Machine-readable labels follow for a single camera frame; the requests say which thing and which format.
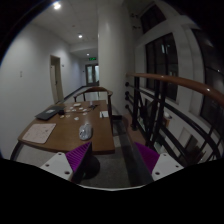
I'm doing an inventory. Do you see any wooden chair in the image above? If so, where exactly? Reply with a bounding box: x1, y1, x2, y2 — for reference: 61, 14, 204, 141
73, 86, 114, 121

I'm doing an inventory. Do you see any beige mouse pad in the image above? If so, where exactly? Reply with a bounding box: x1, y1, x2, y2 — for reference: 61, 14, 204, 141
22, 123, 56, 144

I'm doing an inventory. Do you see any white paper booklet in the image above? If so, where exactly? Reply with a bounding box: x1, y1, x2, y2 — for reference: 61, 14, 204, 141
100, 111, 109, 118

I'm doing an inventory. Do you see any green exit sign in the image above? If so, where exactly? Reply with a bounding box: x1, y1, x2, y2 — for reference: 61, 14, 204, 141
89, 57, 97, 61

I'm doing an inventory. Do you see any beige side door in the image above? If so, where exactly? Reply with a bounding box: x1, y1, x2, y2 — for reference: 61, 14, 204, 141
50, 55, 64, 103

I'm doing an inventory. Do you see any wooden handrail black railing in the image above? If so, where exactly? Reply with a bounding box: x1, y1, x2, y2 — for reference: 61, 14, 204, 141
125, 73, 224, 165

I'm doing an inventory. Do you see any double glass door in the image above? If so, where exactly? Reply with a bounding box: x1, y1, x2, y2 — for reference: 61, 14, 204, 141
86, 64, 99, 86

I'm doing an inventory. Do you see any dark closed laptop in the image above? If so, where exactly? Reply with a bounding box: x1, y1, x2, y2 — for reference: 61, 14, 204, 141
36, 106, 63, 121

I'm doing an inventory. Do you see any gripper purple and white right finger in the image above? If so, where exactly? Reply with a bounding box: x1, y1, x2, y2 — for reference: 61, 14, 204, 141
135, 143, 183, 181

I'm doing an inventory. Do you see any wooden table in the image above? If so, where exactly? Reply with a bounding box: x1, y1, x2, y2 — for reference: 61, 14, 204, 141
10, 100, 115, 161

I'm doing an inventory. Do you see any white computer mouse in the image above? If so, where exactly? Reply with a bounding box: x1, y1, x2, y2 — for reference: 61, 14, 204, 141
79, 124, 92, 141

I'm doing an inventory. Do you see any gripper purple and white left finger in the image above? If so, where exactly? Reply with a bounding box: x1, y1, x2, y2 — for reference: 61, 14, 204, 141
41, 142, 92, 183

